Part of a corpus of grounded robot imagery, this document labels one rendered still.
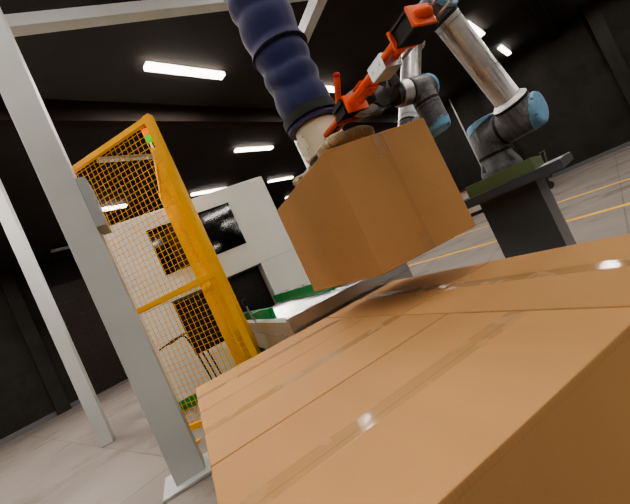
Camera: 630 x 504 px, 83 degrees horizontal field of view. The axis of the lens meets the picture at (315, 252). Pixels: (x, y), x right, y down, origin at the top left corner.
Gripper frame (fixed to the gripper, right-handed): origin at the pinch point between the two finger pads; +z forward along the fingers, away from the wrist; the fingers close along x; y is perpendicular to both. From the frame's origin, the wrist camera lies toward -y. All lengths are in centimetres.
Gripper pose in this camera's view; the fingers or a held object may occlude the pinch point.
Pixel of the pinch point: (353, 103)
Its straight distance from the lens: 125.4
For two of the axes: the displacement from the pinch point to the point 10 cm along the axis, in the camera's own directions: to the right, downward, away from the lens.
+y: -3.4, 1.8, 9.2
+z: -8.4, 3.8, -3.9
